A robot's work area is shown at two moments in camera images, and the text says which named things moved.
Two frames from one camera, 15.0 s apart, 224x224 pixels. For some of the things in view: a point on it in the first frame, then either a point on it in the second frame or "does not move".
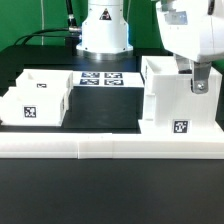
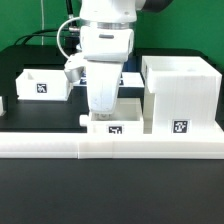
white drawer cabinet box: (170, 107) does not move
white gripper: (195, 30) → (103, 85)
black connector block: (71, 43) does not move
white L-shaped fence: (111, 146) does not move
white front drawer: (23, 106) → (127, 120)
